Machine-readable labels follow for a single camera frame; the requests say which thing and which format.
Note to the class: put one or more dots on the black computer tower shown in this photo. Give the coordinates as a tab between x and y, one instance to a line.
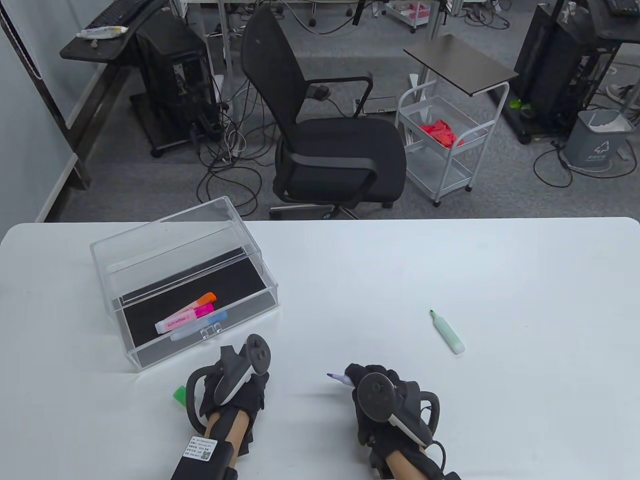
545	60
167	75

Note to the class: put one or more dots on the blue highlighter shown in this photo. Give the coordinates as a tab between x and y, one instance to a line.
192	332

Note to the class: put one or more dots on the green highlighter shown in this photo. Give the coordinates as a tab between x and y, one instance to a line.
448	334

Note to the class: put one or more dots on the white rolling cart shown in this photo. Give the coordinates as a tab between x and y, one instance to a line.
440	172

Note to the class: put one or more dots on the small green plant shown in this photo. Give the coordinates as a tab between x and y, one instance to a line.
515	104

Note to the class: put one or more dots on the red cloth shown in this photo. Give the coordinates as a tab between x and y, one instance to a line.
440	132

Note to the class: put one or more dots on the person's right hand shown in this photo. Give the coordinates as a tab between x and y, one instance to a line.
370	440

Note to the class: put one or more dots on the clear acrylic drawer box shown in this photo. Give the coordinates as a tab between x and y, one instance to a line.
165	240

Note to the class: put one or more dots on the gray trash bin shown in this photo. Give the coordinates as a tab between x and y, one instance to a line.
587	147

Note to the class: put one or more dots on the dark brown side table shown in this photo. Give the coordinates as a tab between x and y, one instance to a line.
460	65

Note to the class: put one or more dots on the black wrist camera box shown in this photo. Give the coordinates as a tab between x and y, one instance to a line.
200	467

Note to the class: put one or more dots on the pink highlighter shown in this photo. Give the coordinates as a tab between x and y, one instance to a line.
175	322

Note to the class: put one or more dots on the black and white controller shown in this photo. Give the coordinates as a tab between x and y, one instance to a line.
257	352
375	397

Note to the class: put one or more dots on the person's right forearm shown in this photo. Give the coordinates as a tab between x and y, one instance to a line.
405	465

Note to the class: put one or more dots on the white tube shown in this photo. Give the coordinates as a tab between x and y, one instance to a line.
100	32

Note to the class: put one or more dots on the person's left hand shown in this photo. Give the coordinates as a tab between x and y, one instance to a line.
257	390

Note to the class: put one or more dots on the green highlighter cap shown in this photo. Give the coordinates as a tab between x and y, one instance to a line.
179	396

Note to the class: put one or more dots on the small white cart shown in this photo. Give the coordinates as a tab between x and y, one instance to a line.
410	15

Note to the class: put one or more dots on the black keyboard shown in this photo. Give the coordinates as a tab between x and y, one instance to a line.
622	6
115	12

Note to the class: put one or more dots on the orange highlighter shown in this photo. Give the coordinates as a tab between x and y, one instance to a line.
190	306

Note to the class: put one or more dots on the black power adapter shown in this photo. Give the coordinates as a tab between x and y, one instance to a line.
320	92

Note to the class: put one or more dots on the person's left forearm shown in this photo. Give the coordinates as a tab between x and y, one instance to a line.
227	425

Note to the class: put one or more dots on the black metal frame post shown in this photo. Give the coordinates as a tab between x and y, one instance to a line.
54	120

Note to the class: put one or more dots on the purple highlighter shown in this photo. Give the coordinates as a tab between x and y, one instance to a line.
339	378

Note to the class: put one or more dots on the black office chair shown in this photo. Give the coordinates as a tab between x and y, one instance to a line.
340	150

